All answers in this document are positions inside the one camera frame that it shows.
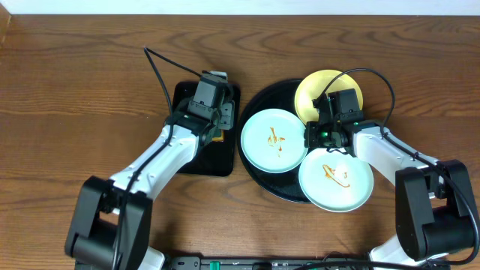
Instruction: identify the orange green sponge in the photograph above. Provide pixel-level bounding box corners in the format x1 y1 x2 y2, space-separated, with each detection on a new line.
211 129 224 143

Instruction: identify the yellow plate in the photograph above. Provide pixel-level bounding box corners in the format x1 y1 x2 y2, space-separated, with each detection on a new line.
294 70 363 125

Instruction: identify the mint green plate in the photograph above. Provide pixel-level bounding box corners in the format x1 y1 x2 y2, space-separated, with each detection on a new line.
298 148 374 213
240 109 308 173

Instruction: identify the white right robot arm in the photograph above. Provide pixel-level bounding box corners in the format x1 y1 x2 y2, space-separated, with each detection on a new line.
304 109 479 268

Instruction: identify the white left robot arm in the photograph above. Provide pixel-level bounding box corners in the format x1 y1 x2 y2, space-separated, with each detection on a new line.
64 99 235 269

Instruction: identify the rectangular black tray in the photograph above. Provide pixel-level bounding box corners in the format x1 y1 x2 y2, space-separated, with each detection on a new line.
178 85 241 177

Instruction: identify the round black tray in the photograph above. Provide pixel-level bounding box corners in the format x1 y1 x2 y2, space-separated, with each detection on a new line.
236 79 311 203

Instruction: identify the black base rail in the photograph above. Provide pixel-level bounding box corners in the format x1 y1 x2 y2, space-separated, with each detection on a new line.
162 256 385 270

